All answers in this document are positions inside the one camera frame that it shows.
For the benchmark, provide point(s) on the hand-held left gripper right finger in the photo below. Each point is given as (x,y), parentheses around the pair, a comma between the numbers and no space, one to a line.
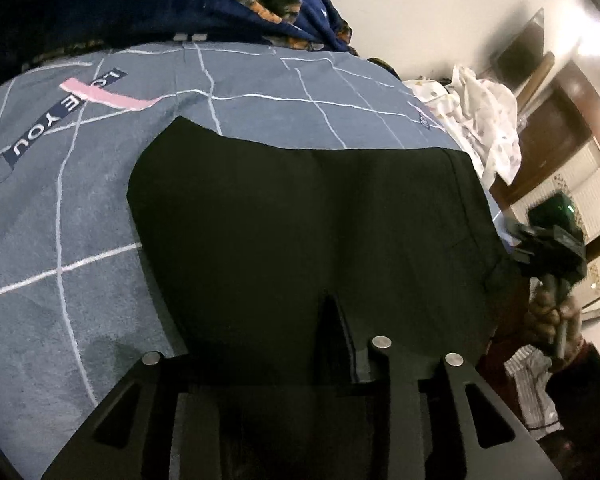
(405,410)

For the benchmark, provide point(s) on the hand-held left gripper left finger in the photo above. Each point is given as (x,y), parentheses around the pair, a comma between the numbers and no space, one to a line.
(130,410)

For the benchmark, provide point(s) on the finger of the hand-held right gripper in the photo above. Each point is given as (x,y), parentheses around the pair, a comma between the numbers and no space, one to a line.
(517,242)

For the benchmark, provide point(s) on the black pants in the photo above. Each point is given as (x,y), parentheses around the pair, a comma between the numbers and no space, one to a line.
(305,235)

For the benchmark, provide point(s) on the person's right forearm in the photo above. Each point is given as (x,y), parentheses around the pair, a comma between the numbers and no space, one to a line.
(590,400)

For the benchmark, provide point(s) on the person's right hand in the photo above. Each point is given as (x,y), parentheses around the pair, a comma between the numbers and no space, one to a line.
(542,320)

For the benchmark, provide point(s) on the brown wooden cabinet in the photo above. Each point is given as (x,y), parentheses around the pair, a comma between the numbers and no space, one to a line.
(555,125)

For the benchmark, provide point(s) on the white striped cloth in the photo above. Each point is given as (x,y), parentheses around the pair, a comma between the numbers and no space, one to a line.
(532,390)

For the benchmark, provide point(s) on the white patterned cloth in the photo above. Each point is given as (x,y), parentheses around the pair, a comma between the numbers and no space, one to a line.
(485,110)

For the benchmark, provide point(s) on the dark flat screen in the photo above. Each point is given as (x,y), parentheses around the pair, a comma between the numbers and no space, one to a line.
(522,55)

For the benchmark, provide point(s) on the blue checked bedsheet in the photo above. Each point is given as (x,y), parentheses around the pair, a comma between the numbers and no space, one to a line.
(55,210)

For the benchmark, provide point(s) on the navy dog-print blanket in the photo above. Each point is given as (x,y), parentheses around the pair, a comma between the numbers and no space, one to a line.
(155,5)

